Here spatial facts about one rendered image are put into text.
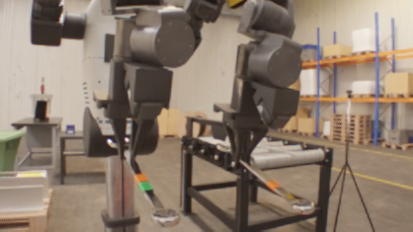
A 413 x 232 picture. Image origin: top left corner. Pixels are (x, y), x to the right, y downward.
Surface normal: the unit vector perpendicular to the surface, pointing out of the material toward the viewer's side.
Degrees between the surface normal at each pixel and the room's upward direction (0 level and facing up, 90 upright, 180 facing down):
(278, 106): 102
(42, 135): 90
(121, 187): 90
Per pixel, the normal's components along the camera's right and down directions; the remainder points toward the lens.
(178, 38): 0.66, 0.22
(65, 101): 0.42, 0.01
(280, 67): 0.30, 0.22
